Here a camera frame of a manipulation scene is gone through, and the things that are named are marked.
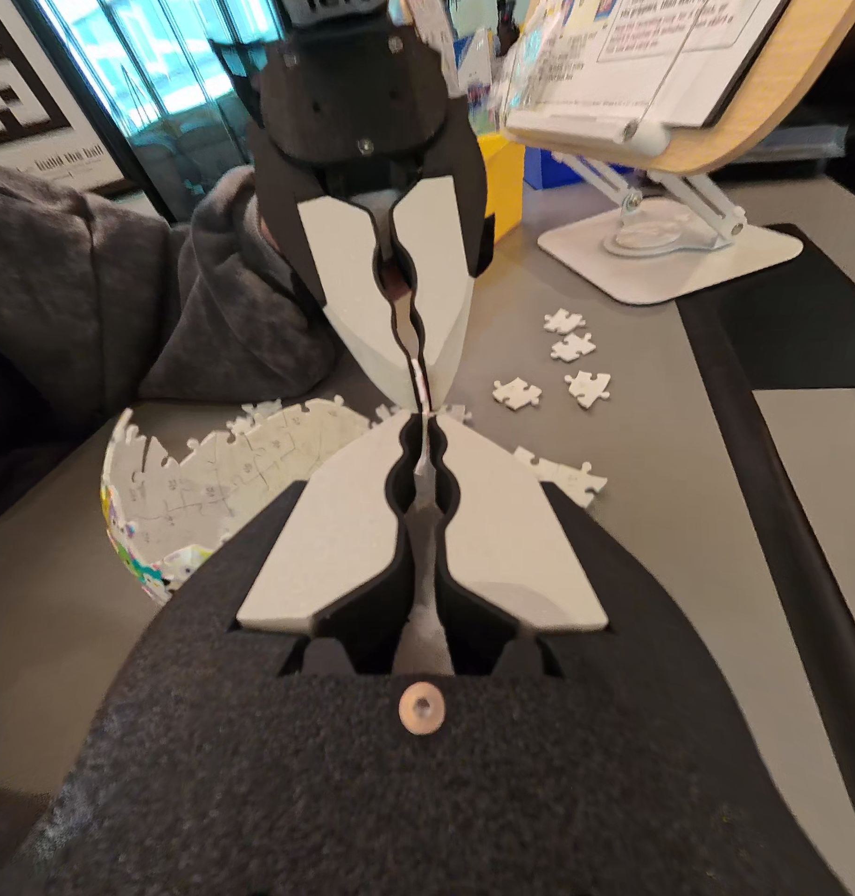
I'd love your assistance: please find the black white marker board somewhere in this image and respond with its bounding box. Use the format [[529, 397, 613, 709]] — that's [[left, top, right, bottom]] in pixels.
[[0, 0, 144, 200]]

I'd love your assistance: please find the puzzle pieces group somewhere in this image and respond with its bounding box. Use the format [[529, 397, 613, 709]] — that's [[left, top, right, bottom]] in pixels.
[[489, 307, 614, 509]]

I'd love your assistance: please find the wooden document board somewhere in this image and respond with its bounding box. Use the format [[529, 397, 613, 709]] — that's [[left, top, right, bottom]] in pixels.
[[503, 0, 855, 177]]

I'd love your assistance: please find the partly built white puzzle ball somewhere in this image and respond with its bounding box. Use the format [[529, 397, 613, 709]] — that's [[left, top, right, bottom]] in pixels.
[[100, 397, 409, 606]]

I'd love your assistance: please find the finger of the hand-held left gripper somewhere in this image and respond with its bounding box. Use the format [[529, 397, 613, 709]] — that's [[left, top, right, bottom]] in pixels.
[[397, 175, 474, 410], [296, 196, 417, 410]]

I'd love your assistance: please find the yellow plastic bin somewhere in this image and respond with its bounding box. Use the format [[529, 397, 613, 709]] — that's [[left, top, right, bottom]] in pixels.
[[475, 132, 529, 247]]

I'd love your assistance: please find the person's left forearm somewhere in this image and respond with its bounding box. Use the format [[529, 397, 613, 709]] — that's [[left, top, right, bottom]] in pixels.
[[138, 164, 341, 410]]

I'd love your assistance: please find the white clamp bar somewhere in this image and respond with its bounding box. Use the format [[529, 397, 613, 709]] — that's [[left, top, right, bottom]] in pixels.
[[503, 110, 674, 159]]

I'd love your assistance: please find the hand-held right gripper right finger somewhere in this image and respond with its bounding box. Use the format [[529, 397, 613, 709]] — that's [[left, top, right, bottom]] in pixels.
[[431, 413, 610, 639]]

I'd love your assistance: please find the dark grey table flap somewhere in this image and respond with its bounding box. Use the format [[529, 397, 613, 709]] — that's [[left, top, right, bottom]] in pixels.
[[712, 222, 855, 396]]

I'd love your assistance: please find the blue plastic bin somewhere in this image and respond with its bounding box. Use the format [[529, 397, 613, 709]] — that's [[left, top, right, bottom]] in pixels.
[[521, 146, 599, 191]]

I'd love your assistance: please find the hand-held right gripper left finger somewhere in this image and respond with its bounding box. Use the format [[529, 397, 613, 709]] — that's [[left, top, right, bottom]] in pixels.
[[236, 413, 425, 639]]

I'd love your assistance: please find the printed paper sheet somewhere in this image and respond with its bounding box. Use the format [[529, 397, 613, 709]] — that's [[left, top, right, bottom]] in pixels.
[[517, 0, 795, 130]]

